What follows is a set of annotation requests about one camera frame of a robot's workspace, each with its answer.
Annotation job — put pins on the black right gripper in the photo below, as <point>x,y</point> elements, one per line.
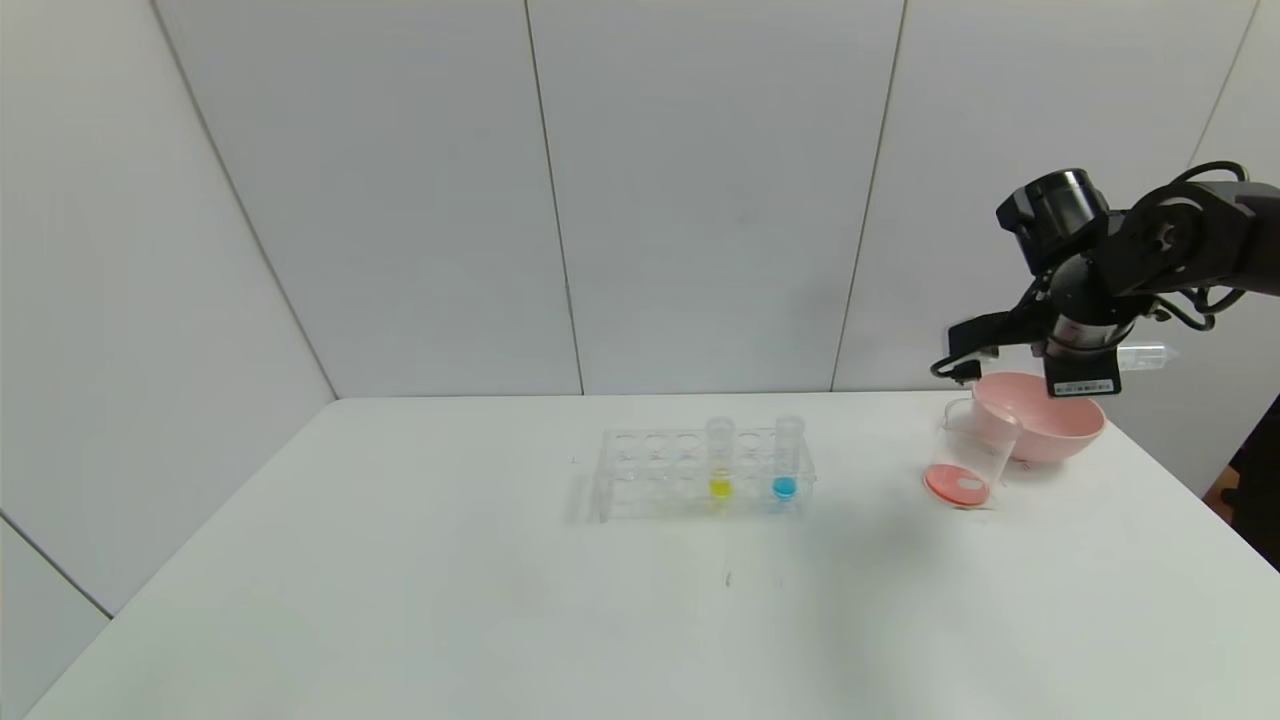
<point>1080,380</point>

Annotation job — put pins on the red pigment test tube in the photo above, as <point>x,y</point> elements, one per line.
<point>1142,357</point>

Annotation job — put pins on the blue pigment test tube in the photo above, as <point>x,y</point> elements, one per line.
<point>785,470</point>

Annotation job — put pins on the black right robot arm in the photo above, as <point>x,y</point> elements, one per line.
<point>1190,240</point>

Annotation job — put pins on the yellow pigment test tube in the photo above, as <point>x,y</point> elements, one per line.
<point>720,470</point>

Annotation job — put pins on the clear acrylic test tube rack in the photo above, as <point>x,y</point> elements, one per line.
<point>690,505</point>

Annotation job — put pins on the pink plastic bowl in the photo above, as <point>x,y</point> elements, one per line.
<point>1050,430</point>

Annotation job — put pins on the clear glass beaker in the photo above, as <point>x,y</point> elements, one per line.
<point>965,470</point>

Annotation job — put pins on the black bulky background object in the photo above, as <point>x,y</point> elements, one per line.
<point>1262,490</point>

